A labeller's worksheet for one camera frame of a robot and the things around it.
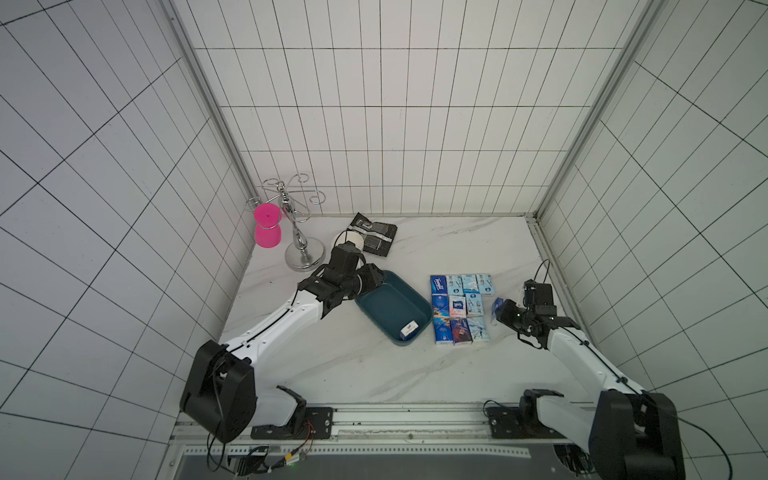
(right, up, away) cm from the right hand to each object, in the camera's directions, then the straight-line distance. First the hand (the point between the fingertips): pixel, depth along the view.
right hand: (490, 307), depth 89 cm
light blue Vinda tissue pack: (-9, +5, +8) cm, 13 cm away
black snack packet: (-35, +22, +21) cm, 46 cm away
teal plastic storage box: (-30, -1, +6) cm, 30 cm away
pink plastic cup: (-65, +27, -8) cm, 71 cm away
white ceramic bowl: (-46, +22, +22) cm, 56 cm away
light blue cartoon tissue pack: (-4, +6, +8) cm, 11 cm away
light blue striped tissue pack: (-4, -6, -2) cm, 7 cm away
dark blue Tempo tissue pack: (-15, +6, +7) cm, 17 cm away
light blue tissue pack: (+2, +6, +8) cm, 10 cm away
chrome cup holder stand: (-63, +15, +18) cm, 67 cm away
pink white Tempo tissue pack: (-9, 0, +3) cm, 10 cm away
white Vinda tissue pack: (-25, -5, -8) cm, 27 cm away
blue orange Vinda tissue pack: (-15, -1, +2) cm, 15 cm away
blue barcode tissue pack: (+3, 0, +4) cm, 5 cm away
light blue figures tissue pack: (-4, 0, +3) cm, 5 cm away
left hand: (-34, +9, -6) cm, 36 cm away
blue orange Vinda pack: (-15, -6, -3) cm, 16 cm away
